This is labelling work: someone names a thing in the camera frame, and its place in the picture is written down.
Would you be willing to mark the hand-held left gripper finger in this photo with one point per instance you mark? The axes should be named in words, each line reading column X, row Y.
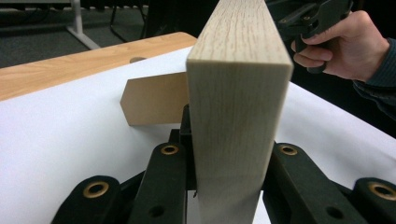
column 185, row 137

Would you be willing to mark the light wooden photo frame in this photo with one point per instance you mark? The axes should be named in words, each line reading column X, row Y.
column 233, row 124

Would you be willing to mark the white work mat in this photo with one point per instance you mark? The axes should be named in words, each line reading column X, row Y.
column 62, row 140

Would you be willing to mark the wooden table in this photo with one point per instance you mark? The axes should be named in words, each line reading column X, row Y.
column 77, row 68

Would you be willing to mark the black metal stand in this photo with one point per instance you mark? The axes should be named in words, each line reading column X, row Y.
column 124, row 21

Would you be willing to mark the white metal desk frame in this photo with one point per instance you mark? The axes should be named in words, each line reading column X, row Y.
column 81, row 29

